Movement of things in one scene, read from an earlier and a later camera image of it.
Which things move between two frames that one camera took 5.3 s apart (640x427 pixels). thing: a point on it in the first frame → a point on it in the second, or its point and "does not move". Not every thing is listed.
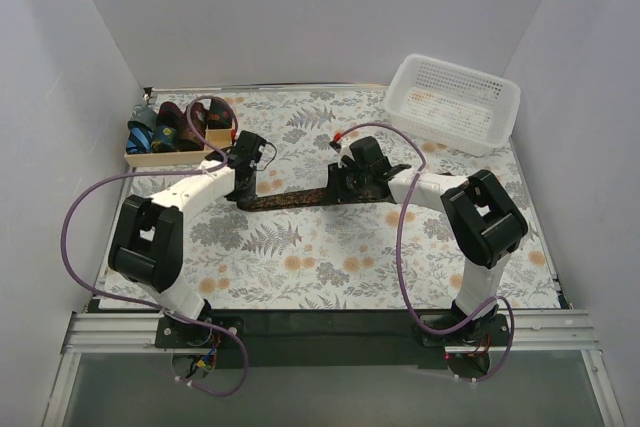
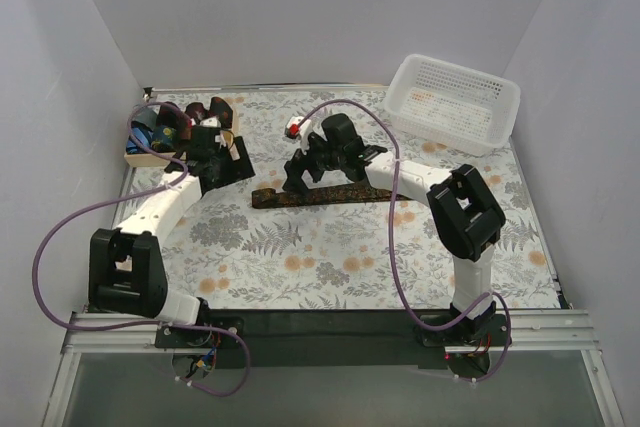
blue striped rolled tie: [139, 138] does not move
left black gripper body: [240, 192] → [201, 134]
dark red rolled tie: [169, 114] does not move
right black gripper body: [336, 187] → [304, 164]
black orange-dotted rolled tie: [220, 115] does not move
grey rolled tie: [143, 118] does not move
